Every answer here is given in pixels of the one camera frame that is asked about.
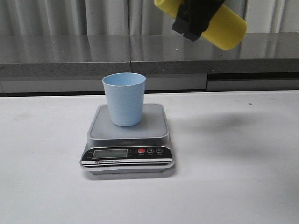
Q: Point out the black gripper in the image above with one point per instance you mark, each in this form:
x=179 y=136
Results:
x=193 y=17

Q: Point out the yellow squeeze bottle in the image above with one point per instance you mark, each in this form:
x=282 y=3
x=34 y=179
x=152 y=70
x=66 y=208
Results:
x=226 y=29

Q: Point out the light blue plastic cup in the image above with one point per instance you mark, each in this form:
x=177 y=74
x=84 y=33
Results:
x=125 y=96

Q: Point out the silver electronic kitchen scale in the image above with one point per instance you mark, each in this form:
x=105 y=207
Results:
x=144 y=147

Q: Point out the grey stone counter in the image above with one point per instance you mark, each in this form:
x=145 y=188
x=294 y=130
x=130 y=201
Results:
x=61 y=65

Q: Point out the grey curtain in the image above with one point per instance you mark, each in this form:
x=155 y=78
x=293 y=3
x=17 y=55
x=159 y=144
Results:
x=129 y=17

